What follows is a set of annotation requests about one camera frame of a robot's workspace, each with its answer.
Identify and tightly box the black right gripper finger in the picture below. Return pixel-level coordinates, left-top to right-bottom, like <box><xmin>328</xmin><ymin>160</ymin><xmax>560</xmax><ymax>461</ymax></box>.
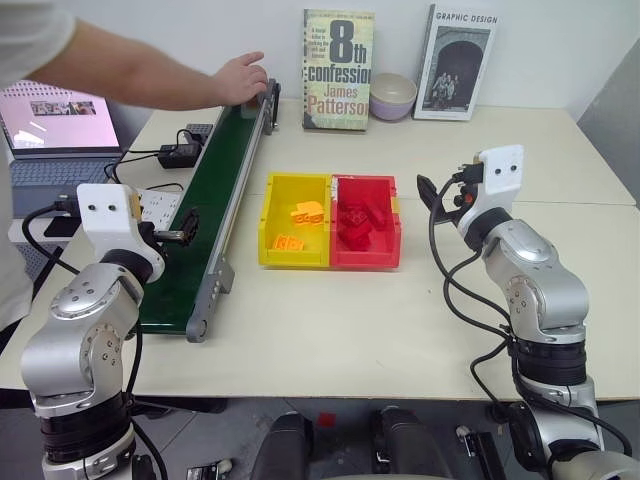
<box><xmin>435</xmin><ymin>208</ymin><xmax>462</xmax><ymax>233</ymax></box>
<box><xmin>416</xmin><ymin>173</ymin><xmax>445</xmax><ymax>215</ymax></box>

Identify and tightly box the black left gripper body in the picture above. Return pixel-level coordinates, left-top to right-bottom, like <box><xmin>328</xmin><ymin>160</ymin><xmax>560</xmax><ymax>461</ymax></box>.
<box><xmin>134</xmin><ymin>219</ymin><xmax>174</xmax><ymax>250</ymax></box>

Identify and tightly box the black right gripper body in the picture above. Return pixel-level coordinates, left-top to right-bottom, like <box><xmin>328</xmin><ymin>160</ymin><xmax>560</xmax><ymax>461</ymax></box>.
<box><xmin>449</xmin><ymin>160</ymin><xmax>484</xmax><ymax>235</ymax></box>

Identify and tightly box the person bare hand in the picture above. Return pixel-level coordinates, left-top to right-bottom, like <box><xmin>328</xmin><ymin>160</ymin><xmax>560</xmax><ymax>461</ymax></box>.
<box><xmin>208</xmin><ymin>51</ymin><xmax>270</xmax><ymax>105</ymax></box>

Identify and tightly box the white power strip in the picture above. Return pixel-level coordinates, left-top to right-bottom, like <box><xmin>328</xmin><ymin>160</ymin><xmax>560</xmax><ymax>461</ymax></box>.
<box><xmin>136</xmin><ymin>188</ymin><xmax>183</xmax><ymax>227</ymax></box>

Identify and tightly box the black power adapter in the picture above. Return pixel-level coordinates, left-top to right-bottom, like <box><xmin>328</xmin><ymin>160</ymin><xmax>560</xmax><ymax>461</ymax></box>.
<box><xmin>157</xmin><ymin>143</ymin><xmax>202</xmax><ymax>171</ymax></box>

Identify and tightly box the red plastic bin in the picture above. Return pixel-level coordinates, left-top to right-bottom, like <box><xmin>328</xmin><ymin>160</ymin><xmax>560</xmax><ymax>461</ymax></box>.
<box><xmin>329</xmin><ymin>173</ymin><xmax>403</xmax><ymax>269</ymax></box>

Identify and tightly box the red toy brick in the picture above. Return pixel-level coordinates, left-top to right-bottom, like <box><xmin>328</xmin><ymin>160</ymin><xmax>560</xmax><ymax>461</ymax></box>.
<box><xmin>338</xmin><ymin>198</ymin><xmax>371</xmax><ymax>227</ymax></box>
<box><xmin>336</xmin><ymin>224</ymin><xmax>374</xmax><ymax>252</ymax></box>

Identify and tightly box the black flat device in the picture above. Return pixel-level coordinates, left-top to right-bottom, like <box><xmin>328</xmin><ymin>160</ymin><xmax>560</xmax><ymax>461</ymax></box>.
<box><xmin>43</xmin><ymin>218</ymin><xmax>82</xmax><ymax>239</ymax></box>

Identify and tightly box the black ribbed controller box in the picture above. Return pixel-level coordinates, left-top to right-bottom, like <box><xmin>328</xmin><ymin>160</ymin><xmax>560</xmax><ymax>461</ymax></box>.
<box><xmin>185</xmin><ymin>123</ymin><xmax>216</xmax><ymax>145</ymax></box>

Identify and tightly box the purple bowl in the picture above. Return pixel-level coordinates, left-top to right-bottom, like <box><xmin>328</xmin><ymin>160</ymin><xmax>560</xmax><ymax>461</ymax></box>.
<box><xmin>369</xmin><ymin>93</ymin><xmax>416</xmax><ymax>123</ymax></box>

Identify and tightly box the yellow plastic bin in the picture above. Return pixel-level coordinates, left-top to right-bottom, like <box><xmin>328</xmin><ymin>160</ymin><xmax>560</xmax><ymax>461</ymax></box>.
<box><xmin>257</xmin><ymin>172</ymin><xmax>335</xmax><ymax>268</ymax></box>

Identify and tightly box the beige bowl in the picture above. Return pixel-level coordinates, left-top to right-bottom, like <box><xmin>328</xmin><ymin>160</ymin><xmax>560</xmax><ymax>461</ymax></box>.
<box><xmin>370</xmin><ymin>72</ymin><xmax>419</xmax><ymax>107</ymax></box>

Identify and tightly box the grey laptop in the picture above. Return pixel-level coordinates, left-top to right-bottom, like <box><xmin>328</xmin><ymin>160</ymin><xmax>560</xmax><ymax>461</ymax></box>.
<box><xmin>0</xmin><ymin>81</ymin><xmax>125</xmax><ymax>220</ymax></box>

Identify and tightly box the Graphic Design grey book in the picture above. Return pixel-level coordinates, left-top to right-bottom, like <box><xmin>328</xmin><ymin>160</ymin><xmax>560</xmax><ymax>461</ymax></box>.
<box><xmin>412</xmin><ymin>3</ymin><xmax>499</xmax><ymax>122</ymax></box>

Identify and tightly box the grey board panel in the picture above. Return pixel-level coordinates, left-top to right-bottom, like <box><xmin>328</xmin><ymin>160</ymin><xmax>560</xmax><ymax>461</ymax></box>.
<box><xmin>573</xmin><ymin>46</ymin><xmax>640</xmax><ymax>210</ymax></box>

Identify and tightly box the dark rounded shape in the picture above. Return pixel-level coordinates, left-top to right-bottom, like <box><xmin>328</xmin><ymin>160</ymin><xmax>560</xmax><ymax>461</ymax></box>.
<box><xmin>248</xmin><ymin>411</ymin><xmax>315</xmax><ymax>480</ymax></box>
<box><xmin>368</xmin><ymin>406</ymin><xmax>454</xmax><ymax>480</ymax></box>

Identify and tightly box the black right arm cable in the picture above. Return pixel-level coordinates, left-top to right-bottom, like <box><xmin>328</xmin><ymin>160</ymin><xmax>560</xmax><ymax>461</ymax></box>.
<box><xmin>428</xmin><ymin>177</ymin><xmax>634</xmax><ymax>456</ymax></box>

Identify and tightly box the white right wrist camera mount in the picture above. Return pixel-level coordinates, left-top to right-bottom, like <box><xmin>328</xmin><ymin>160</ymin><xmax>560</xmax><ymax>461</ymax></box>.
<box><xmin>473</xmin><ymin>144</ymin><xmax>526</xmax><ymax>212</ymax></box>

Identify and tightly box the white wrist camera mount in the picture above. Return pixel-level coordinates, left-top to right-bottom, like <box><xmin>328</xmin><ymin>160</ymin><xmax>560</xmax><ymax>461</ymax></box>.
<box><xmin>76</xmin><ymin>183</ymin><xmax>145</xmax><ymax>257</ymax></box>
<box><xmin>473</xmin><ymin>144</ymin><xmax>526</xmax><ymax>212</ymax></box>

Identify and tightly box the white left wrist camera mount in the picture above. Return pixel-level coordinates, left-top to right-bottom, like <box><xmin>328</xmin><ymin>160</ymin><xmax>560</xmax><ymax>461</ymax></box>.
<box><xmin>76</xmin><ymin>183</ymin><xmax>145</xmax><ymax>257</ymax></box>

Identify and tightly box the green conveyor belt grey frame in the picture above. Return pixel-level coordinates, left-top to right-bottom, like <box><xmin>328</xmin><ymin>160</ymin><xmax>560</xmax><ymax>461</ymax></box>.
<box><xmin>136</xmin><ymin>77</ymin><xmax>283</xmax><ymax>345</ymax></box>

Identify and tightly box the black adapter cable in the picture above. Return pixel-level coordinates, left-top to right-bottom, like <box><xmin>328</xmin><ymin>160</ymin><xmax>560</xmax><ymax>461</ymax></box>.
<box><xmin>105</xmin><ymin>128</ymin><xmax>192</xmax><ymax>185</ymax></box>

